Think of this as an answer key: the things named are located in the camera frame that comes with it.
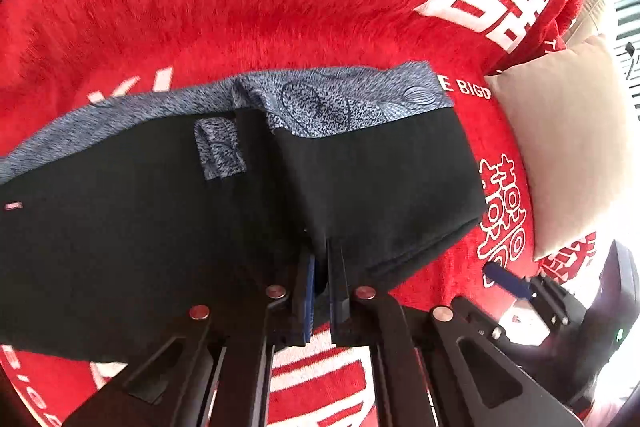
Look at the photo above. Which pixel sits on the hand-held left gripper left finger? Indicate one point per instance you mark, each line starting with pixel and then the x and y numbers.
pixel 307 302

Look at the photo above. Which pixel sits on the black pants with blue trim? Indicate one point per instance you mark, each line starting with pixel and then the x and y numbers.
pixel 125 232

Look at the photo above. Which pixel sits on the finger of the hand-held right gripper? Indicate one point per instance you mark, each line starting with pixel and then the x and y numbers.
pixel 480 319
pixel 505 279

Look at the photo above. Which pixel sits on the pale pillow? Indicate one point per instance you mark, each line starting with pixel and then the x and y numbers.
pixel 565 147

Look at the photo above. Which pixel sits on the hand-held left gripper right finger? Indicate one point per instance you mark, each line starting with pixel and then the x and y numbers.
pixel 340 297

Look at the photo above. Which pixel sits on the beige cushion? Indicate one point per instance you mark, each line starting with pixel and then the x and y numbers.
pixel 592 9

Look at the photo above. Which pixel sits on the white slatted furniture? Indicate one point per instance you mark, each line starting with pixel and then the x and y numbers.
pixel 629 52

